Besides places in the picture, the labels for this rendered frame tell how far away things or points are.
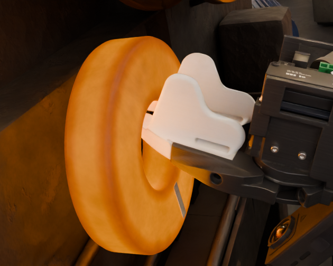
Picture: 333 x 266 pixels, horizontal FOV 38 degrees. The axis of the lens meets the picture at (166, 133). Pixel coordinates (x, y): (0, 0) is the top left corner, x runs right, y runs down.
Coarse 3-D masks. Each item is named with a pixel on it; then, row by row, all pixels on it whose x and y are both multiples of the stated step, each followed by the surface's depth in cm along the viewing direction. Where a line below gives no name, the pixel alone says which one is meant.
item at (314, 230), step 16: (304, 208) 35; (320, 208) 33; (288, 224) 35; (304, 224) 33; (320, 224) 31; (272, 240) 36; (288, 240) 34; (304, 240) 32; (320, 240) 32; (272, 256) 34; (288, 256) 33; (304, 256) 33; (320, 256) 32
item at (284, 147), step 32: (288, 64) 30; (320, 64) 30; (288, 96) 28; (320, 96) 27; (256, 128) 28; (288, 128) 28; (320, 128) 27; (256, 160) 30; (288, 160) 29; (320, 160) 28; (288, 192) 30; (320, 192) 29
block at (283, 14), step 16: (240, 16) 72; (256, 16) 71; (272, 16) 69; (288, 16) 72; (224, 32) 72; (240, 32) 71; (256, 32) 70; (272, 32) 69; (288, 32) 71; (224, 48) 73; (240, 48) 72; (256, 48) 71; (272, 48) 70; (224, 64) 74; (240, 64) 73; (256, 64) 72; (240, 80) 74; (256, 80) 74
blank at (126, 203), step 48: (96, 48) 33; (144, 48) 33; (96, 96) 29; (144, 96) 33; (96, 144) 29; (144, 144) 40; (96, 192) 29; (144, 192) 33; (96, 240) 32; (144, 240) 32
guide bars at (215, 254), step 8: (248, 144) 56; (232, 200) 47; (240, 200) 48; (224, 208) 47; (232, 208) 46; (224, 216) 45; (232, 216) 46; (224, 224) 45; (232, 224) 47; (216, 232) 44; (224, 232) 44; (216, 240) 43; (224, 240) 43; (216, 248) 42; (224, 248) 43; (208, 256) 42; (216, 256) 42; (208, 264) 41; (216, 264) 41
